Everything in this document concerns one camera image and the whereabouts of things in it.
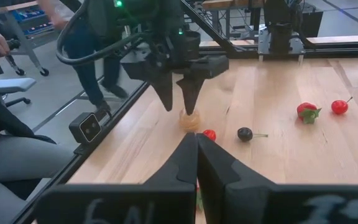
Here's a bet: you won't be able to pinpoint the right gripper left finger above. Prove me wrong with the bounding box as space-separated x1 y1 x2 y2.
144 132 198 187

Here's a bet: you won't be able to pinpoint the black toy cherry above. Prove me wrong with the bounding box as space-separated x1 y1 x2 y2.
236 126 269 143

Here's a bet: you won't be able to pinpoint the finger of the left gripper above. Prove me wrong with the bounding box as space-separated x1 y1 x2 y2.
150 72 174 112
175 74 206 116

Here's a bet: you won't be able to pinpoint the black handle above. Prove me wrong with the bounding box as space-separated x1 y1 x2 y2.
0 39 23 58

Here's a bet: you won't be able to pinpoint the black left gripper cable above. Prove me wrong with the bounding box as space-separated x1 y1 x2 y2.
56 0 142 66

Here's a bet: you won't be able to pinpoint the person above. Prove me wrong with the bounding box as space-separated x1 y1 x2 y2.
0 15 74 224
37 0 129 110

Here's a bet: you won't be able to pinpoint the grey chair armrest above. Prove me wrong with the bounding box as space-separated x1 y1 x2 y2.
0 77 37 108

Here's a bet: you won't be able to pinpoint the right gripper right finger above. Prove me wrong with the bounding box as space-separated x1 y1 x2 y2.
196 133 277 224

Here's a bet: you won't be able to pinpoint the wooden workbench on casters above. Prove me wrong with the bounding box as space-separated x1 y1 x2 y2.
0 0 51 78

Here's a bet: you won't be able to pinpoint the red toy strawberry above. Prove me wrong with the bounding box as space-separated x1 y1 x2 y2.
296 101 323 125

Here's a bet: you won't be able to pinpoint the black box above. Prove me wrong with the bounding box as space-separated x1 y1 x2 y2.
298 11 324 38

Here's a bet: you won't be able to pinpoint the black table-level camera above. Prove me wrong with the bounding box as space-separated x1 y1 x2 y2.
68 111 104 144

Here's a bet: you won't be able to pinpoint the black aluminium table frame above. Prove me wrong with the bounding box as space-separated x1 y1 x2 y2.
11 0 358 224

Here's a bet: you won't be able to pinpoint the red toy cherry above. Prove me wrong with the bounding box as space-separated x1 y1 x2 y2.
202 129 217 142
331 96 354 115

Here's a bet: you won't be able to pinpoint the blue storage bins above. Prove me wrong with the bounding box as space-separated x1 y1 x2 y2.
12 5 57 35

